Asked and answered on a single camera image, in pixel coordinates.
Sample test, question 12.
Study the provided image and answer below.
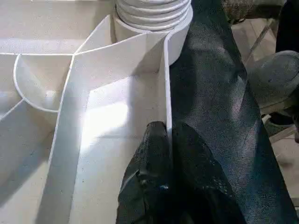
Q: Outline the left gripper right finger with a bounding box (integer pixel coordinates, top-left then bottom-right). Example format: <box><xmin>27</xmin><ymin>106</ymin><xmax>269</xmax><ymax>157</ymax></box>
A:
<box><xmin>172</xmin><ymin>122</ymin><xmax>246</xmax><ymax>224</ymax></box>

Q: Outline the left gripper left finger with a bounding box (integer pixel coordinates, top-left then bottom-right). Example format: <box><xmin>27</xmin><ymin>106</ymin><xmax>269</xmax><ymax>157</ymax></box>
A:
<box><xmin>116</xmin><ymin>120</ymin><xmax>175</xmax><ymax>224</ymax></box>

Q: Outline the white plastic table top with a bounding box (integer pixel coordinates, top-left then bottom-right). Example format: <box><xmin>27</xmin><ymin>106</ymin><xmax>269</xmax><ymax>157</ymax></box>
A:
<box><xmin>0</xmin><ymin>0</ymin><xmax>194</xmax><ymax>224</ymax></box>

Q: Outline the white plastic table leg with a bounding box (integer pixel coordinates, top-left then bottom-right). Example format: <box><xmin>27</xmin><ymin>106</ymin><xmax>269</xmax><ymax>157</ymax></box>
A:
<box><xmin>115</xmin><ymin>0</ymin><xmax>190</xmax><ymax>32</ymax></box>

